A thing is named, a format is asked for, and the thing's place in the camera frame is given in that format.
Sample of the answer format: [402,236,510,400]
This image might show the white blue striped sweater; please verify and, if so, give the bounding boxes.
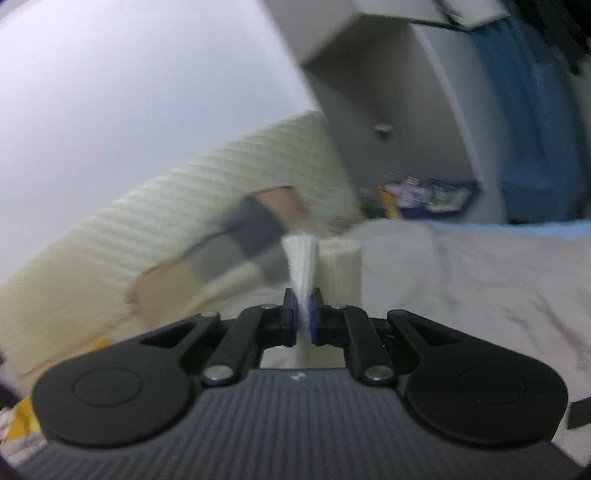
[283,233,362,369]

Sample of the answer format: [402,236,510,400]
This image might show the plaid pillow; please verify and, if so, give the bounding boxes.
[126,185,310,328]

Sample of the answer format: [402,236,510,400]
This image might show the bedside clutter items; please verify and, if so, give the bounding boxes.
[378,177,482,221]

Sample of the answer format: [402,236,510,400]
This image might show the cream quilted headboard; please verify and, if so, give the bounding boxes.
[1,111,362,386]

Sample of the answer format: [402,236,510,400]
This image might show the yellow pillow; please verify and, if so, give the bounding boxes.
[0,336,110,446]

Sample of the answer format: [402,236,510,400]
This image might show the blue curtain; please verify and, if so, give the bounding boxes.
[470,17,590,223]

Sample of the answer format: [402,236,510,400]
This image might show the white wall charger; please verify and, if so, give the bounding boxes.
[372,123,394,142]

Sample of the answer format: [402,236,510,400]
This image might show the black strap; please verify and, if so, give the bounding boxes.
[566,399,591,430]

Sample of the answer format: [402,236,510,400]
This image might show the grey wall cabinet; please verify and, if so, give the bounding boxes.
[266,1,510,223]

